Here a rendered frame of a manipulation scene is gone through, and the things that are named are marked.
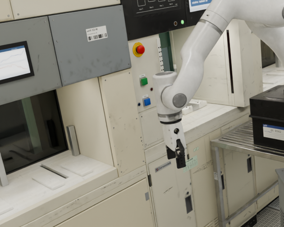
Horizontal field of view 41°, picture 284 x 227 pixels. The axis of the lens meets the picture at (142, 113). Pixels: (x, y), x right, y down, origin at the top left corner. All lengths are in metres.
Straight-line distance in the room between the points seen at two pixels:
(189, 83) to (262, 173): 1.63
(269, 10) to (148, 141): 0.89
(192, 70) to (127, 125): 0.64
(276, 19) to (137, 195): 1.05
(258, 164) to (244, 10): 1.53
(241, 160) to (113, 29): 1.26
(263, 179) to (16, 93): 1.85
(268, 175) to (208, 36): 1.70
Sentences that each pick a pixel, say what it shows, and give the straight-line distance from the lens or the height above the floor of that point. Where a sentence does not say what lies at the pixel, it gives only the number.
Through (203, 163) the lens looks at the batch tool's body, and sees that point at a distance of 2.22.
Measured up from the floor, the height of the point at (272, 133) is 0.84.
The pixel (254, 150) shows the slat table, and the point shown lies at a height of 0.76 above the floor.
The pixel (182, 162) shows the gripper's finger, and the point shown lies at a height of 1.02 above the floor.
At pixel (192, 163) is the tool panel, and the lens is 2.14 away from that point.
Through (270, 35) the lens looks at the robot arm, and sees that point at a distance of 1.47.
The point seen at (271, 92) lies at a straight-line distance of 2.10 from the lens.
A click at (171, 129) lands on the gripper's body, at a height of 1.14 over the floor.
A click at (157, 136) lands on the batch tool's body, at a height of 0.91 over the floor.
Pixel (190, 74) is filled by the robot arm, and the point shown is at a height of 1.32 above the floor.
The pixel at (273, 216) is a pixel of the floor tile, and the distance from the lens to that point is 2.92.
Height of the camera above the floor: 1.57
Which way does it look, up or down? 16 degrees down
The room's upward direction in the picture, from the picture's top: 9 degrees counter-clockwise
